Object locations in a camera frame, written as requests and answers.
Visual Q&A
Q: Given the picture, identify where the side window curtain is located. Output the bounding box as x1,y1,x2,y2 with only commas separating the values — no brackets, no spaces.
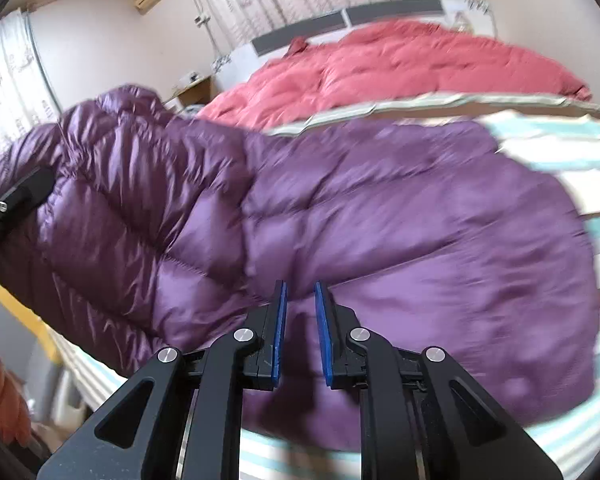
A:
0,9,61,154

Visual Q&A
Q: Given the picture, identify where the grey white bed headboard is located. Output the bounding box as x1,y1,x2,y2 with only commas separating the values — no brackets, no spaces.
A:
214,0,498,91

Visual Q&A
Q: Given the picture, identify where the striped bed sheet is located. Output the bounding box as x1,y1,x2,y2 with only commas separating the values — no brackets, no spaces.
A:
43,94,600,479

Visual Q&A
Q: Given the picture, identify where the purple quilted down jacket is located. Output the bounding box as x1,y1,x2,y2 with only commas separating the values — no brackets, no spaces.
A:
0,87,600,451

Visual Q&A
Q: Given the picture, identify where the pink red duvet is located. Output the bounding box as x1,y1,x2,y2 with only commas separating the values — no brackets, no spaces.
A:
200,18,592,129

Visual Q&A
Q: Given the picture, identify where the wooden desk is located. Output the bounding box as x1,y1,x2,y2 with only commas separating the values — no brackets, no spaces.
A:
164,75,216,112

